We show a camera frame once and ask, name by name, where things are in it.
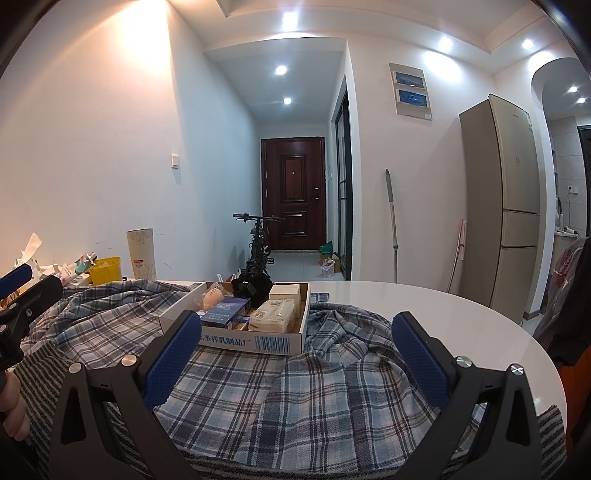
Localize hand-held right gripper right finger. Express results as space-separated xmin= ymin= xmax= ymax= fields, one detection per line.
xmin=392 ymin=311 xmax=542 ymax=480

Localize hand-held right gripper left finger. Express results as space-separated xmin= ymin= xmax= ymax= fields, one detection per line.
xmin=48 ymin=309 xmax=204 ymax=480

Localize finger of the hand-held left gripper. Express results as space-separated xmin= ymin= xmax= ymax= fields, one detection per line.
xmin=0 ymin=262 xmax=34 ymax=300
xmin=0 ymin=276 xmax=64 ymax=333

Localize purple cigarette pack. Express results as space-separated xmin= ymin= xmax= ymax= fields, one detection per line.
xmin=201 ymin=298 xmax=251 ymax=329

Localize beige sponge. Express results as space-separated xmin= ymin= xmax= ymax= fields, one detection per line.
xmin=201 ymin=284 xmax=234 ymax=312

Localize shallow cardboard box tray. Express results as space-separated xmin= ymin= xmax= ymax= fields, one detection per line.
xmin=159 ymin=281 xmax=311 ymax=356

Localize clear white napkin pack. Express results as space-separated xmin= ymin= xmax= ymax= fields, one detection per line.
xmin=249 ymin=299 xmax=297 ymax=334

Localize small cream box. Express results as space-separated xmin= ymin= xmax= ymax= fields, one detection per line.
xmin=269 ymin=284 xmax=301 ymax=305

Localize person's left hand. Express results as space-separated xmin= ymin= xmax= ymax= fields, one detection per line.
xmin=0 ymin=369 xmax=32 ymax=441

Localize crumpled white tissue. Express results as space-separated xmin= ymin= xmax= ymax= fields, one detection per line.
xmin=16 ymin=233 xmax=44 ymax=266

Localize white printed packet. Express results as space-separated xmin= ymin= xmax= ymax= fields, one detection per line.
xmin=55 ymin=263 xmax=90 ymax=283

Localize grey striped cloth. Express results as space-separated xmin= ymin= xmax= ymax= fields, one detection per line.
xmin=9 ymin=342 xmax=566 ymax=480

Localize yellow plastic container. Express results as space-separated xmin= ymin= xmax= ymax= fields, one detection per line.
xmin=89 ymin=257 xmax=122 ymax=285

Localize blue plaid shirt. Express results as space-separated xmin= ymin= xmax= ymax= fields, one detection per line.
xmin=18 ymin=278 xmax=490 ymax=462

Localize cream tumbler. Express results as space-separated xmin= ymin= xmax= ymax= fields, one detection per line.
xmin=127 ymin=227 xmax=158 ymax=281

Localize white pink pole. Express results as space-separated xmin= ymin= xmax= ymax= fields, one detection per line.
xmin=447 ymin=219 xmax=468 ymax=292

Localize black bicycle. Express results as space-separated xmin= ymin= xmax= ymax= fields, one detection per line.
xmin=233 ymin=213 xmax=286 ymax=282

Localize hanging dark clothes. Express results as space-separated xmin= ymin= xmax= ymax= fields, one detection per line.
xmin=538 ymin=235 xmax=591 ymax=365

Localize beige refrigerator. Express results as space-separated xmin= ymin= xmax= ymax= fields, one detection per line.
xmin=458 ymin=93 xmax=542 ymax=326

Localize black framed glass door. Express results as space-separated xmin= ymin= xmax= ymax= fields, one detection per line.
xmin=333 ymin=76 xmax=354 ymax=281

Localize dark red entrance door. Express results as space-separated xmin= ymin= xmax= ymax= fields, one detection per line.
xmin=261 ymin=137 xmax=326 ymax=252

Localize dark bathroom door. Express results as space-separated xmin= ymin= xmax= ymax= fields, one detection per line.
xmin=577 ymin=124 xmax=591 ymax=167

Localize grey wall panel with pictures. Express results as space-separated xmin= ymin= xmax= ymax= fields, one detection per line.
xmin=389 ymin=62 xmax=433 ymax=121

